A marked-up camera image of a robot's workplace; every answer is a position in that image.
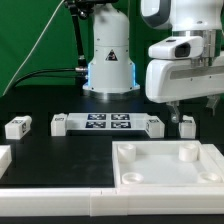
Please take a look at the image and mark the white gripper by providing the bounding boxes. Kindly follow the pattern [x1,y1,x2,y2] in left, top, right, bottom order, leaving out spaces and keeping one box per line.
[145,52,224,123]

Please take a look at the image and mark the white square table top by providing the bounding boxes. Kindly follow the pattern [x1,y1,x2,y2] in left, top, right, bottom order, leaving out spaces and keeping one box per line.
[112,141,224,187]

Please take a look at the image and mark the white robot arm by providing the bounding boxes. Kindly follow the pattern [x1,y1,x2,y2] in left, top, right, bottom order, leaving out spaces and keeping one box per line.
[83,0,224,123]

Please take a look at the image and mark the white U-shaped obstacle fence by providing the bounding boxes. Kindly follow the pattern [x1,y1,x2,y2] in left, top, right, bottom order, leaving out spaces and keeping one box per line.
[0,143,224,217]

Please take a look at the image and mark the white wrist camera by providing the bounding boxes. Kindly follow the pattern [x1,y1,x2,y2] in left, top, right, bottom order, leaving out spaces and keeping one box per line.
[148,36,203,60]

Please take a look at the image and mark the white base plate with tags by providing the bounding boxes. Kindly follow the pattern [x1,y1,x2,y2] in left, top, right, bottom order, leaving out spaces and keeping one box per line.
[67,113,147,131]

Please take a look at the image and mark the black cable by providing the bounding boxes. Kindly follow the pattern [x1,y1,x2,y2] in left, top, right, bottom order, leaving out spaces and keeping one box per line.
[11,67,88,90]

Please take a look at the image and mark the black camera stand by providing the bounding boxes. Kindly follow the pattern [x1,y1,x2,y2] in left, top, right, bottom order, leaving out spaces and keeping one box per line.
[64,0,118,87]

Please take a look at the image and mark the white cable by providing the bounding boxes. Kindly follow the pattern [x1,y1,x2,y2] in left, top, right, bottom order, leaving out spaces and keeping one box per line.
[2,0,66,96]

